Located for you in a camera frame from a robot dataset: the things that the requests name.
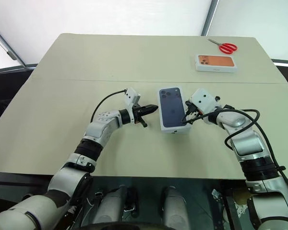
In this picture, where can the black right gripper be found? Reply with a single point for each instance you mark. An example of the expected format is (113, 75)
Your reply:
(194, 112)

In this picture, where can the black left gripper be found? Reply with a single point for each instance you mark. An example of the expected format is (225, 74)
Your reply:
(138, 113)

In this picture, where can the blue phone box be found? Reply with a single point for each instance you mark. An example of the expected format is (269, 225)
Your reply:
(171, 110)

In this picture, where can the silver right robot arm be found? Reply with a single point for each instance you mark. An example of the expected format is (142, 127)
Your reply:
(247, 141)

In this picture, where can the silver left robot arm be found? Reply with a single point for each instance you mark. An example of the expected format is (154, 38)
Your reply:
(98, 129)

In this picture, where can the white box orange phone print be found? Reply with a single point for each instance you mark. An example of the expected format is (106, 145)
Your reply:
(216, 61)

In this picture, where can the grey rounded cylinder shape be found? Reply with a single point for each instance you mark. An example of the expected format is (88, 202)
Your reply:
(175, 206)
(111, 206)

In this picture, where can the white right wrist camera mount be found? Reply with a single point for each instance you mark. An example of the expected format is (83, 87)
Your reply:
(204, 98)

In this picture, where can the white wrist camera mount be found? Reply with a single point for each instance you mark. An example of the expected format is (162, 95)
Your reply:
(204, 98)
(132, 94)

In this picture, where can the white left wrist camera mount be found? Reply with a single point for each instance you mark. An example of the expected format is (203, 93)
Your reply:
(132, 94)

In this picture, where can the grey metal frame pole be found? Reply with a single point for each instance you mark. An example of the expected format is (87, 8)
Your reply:
(210, 16)
(8, 48)

